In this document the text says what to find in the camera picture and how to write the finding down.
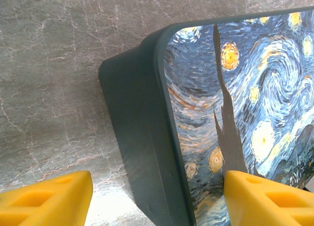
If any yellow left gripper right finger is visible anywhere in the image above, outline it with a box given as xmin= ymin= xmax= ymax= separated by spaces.
xmin=222 ymin=170 xmax=314 ymax=226

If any starry night print box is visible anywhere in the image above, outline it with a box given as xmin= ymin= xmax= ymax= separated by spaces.
xmin=98 ymin=6 xmax=314 ymax=226

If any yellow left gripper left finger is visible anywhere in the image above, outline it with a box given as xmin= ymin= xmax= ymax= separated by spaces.
xmin=0 ymin=170 xmax=94 ymax=226

